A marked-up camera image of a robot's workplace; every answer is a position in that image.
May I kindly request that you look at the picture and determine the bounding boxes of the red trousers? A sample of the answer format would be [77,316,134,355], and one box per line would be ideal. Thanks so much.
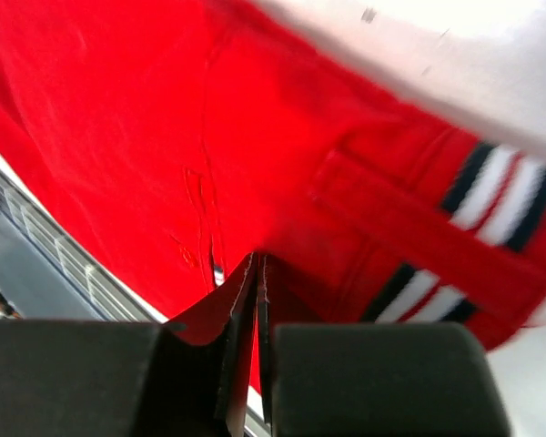
[0,0,546,397]

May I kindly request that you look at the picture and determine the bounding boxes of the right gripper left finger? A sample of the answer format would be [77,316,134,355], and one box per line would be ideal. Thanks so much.
[0,254,258,436]

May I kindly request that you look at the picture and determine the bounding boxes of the aluminium frame rail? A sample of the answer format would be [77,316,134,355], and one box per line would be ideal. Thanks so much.
[0,170,270,436]

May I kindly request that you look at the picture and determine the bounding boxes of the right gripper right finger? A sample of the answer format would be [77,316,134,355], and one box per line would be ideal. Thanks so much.
[257,255,511,436]

